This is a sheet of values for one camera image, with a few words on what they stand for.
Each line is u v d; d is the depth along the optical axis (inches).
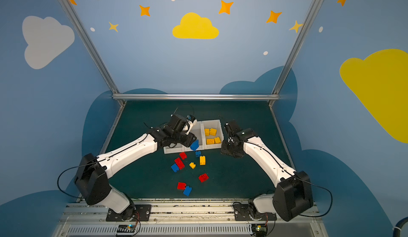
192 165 34.9
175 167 34.8
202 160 35.6
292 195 16.2
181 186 32.3
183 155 36.5
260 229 28.9
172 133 24.7
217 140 38.7
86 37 33.3
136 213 28.9
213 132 40.2
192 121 28.9
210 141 38.6
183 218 28.9
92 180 16.7
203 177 33.4
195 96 43.5
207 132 39.0
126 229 28.8
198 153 36.5
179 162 34.9
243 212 29.4
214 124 41.1
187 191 31.6
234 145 23.6
